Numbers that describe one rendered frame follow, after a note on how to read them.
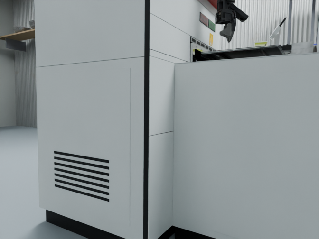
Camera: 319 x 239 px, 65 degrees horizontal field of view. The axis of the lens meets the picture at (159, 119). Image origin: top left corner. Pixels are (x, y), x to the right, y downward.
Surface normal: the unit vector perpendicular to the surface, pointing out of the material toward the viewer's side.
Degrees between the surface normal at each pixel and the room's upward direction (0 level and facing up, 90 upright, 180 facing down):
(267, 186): 90
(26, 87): 90
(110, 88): 90
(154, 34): 90
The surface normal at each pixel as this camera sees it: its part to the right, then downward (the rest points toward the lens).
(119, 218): -0.51, 0.06
